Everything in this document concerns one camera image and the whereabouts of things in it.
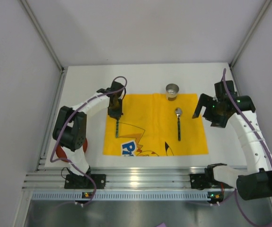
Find fork with green handle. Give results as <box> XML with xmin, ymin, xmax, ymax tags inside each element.
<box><xmin>115</xmin><ymin>118</ymin><xmax>120</xmax><ymax>138</ymax></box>

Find spoon with green handle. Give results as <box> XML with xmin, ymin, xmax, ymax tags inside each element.
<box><xmin>175</xmin><ymin>107</ymin><xmax>182</xmax><ymax>141</ymax></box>

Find yellow printed cloth mat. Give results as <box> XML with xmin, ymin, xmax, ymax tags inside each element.
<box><xmin>103</xmin><ymin>93</ymin><xmax>208</xmax><ymax>157</ymax></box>

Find white paper cup brown sleeve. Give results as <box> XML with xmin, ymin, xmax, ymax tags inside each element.
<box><xmin>166</xmin><ymin>83</ymin><xmax>179</xmax><ymax>101</ymax></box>

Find red round plate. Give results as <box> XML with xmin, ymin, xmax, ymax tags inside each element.
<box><xmin>56</xmin><ymin>139</ymin><xmax>88</xmax><ymax>159</ymax></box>

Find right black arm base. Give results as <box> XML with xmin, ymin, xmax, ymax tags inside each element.
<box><xmin>190</xmin><ymin>163</ymin><xmax>231</xmax><ymax>190</ymax></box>

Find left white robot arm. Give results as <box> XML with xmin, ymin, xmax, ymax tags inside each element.
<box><xmin>50</xmin><ymin>79</ymin><xmax>127</xmax><ymax>176</ymax></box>

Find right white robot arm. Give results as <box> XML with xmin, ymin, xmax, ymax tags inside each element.
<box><xmin>193</xmin><ymin>80</ymin><xmax>272</xmax><ymax>201</ymax></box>

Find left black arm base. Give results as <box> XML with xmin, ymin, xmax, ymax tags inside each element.
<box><xmin>61</xmin><ymin>167</ymin><xmax>106</xmax><ymax>189</ymax></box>

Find aluminium mounting rail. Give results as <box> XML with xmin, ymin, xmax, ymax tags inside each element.
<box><xmin>21</xmin><ymin>166</ymin><xmax>272</xmax><ymax>190</ymax></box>

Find slotted grey cable duct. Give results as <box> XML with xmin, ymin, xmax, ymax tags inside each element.
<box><xmin>32</xmin><ymin>191</ymin><xmax>224</xmax><ymax>201</ymax></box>

